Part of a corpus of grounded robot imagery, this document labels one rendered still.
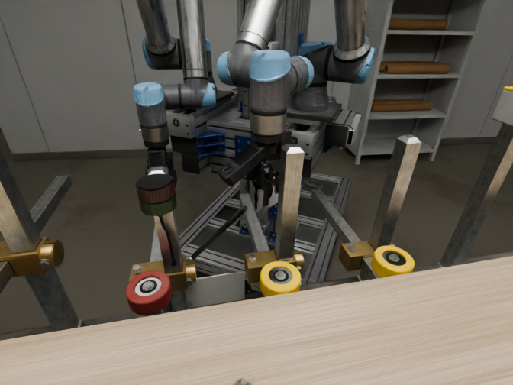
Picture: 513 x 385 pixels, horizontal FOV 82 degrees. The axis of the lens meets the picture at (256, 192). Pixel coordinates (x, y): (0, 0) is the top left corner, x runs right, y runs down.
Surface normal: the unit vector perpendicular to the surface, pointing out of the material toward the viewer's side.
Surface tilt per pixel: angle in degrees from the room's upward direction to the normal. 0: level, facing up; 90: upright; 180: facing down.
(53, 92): 90
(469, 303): 0
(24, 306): 0
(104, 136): 90
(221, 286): 90
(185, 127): 90
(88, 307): 0
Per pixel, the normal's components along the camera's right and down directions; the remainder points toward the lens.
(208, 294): 0.21, 0.51
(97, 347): 0.01, -0.86
